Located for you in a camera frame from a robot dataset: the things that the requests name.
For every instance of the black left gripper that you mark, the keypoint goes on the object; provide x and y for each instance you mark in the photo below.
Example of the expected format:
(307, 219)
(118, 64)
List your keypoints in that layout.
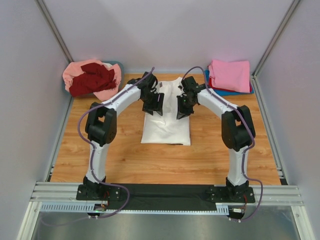
(156, 106)

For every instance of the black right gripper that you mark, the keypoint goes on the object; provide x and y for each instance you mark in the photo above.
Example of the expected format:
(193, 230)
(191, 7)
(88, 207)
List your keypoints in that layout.
(182, 112)

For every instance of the white t-shirt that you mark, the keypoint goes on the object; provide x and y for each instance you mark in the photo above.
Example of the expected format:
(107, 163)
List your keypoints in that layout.
(166, 128)

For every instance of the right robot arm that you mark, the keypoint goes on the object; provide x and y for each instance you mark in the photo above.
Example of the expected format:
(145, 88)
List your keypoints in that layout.
(237, 133)

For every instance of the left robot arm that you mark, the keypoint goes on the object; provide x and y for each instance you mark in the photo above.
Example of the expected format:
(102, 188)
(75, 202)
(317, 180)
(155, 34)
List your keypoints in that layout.
(101, 129)

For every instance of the folded red t-shirt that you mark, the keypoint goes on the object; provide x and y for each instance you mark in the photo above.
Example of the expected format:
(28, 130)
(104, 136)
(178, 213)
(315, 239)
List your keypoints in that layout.
(229, 92)

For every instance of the folded blue t-shirt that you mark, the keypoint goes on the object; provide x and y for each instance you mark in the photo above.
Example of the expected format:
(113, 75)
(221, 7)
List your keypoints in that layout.
(229, 82)

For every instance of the folded pink t-shirt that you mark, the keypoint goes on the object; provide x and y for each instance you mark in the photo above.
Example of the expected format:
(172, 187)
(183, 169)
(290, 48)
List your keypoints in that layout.
(234, 65)

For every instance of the dark red t-shirt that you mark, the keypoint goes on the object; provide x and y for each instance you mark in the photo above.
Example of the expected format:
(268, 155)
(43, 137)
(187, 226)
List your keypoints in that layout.
(95, 78)

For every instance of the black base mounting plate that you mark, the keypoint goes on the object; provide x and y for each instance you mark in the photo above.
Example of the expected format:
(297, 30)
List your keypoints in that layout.
(164, 197)

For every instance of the salmon pink t-shirt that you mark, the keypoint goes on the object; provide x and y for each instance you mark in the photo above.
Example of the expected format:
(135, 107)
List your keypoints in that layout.
(75, 72)

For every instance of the aluminium frame rail right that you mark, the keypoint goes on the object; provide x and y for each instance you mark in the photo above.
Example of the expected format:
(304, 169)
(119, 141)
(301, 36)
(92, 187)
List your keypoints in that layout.
(269, 131)

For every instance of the aluminium front rail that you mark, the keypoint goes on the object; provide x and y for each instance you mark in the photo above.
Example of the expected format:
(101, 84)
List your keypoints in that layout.
(273, 195)

